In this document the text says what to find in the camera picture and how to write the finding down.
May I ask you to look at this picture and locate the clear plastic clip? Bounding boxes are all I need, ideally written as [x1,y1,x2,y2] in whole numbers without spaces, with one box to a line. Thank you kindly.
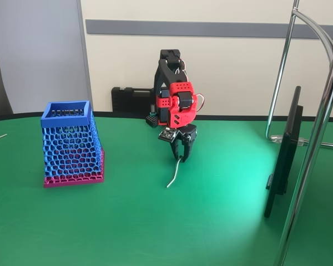
[270,134,309,146]

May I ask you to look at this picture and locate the black flat monitor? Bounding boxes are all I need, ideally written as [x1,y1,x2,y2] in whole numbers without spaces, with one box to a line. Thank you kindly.
[263,85,305,219]

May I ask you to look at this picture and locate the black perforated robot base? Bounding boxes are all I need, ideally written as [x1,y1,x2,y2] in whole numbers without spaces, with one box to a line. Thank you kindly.
[145,104,160,129]

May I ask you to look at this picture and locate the green table cloth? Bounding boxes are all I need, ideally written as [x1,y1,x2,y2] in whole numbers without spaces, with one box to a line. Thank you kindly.
[0,110,333,266]

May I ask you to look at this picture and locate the grey wall rail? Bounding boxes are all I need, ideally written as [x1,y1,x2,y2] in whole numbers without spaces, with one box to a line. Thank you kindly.
[85,19,333,40]

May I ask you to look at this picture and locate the curved chrome tube frame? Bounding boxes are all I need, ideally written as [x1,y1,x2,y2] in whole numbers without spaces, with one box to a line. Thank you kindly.
[265,0,333,151]

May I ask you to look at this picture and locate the chrome stand pole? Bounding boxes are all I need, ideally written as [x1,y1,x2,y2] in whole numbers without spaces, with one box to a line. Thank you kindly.
[274,33,333,266]

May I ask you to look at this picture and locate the blue and pink mesh basket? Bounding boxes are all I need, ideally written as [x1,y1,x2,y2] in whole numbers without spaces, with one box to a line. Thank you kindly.
[41,100,105,189]

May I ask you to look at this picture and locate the white and red servo cable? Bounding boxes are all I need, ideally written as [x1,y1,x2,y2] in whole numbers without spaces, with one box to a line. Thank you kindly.
[175,58,206,112]

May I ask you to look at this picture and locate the black plastic tool case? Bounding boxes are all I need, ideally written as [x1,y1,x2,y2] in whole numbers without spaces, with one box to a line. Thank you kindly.
[111,86,156,113]

